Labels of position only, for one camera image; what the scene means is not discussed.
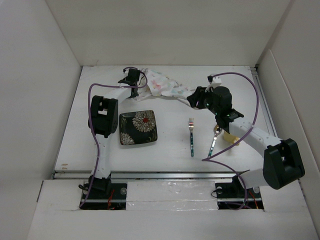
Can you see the silver fork teal handle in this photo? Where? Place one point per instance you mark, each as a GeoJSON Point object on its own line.
{"type": "Point", "coordinates": [191, 128]}

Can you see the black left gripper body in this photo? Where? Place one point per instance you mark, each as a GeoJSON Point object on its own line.
{"type": "Point", "coordinates": [134, 95]}

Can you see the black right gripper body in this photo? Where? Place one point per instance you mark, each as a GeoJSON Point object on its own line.
{"type": "Point", "coordinates": [205, 97]}

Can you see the aluminium rail front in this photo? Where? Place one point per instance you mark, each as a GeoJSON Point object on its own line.
{"type": "Point", "coordinates": [131, 175]}

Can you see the aluminium rail right side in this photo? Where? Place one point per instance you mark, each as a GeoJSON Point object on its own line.
{"type": "Point", "coordinates": [263, 103]}

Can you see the yellow ceramic cup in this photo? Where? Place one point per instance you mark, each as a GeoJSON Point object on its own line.
{"type": "Point", "coordinates": [229, 138]}

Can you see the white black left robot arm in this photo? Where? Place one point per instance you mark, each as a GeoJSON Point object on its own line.
{"type": "Point", "coordinates": [103, 120]}

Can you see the silver spoon teal handle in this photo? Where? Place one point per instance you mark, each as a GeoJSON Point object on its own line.
{"type": "Point", "coordinates": [217, 131]}

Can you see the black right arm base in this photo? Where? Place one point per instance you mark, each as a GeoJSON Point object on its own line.
{"type": "Point", "coordinates": [231, 196]}

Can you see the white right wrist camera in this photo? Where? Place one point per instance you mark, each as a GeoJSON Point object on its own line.
{"type": "Point", "coordinates": [214, 81]}

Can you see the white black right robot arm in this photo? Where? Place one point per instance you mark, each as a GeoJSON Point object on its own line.
{"type": "Point", "coordinates": [282, 162]}

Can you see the floral patterned cloth placemat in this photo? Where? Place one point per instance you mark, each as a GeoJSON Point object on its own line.
{"type": "Point", "coordinates": [159, 85]}

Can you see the aluminium rail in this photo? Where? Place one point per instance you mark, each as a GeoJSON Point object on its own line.
{"type": "Point", "coordinates": [131, 175]}
{"type": "Point", "coordinates": [263, 103]}

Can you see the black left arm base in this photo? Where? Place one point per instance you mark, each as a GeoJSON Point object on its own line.
{"type": "Point", "coordinates": [103, 195]}

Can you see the black floral square plate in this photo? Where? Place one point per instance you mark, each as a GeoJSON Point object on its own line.
{"type": "Point", "coordinates": [138, 127]}

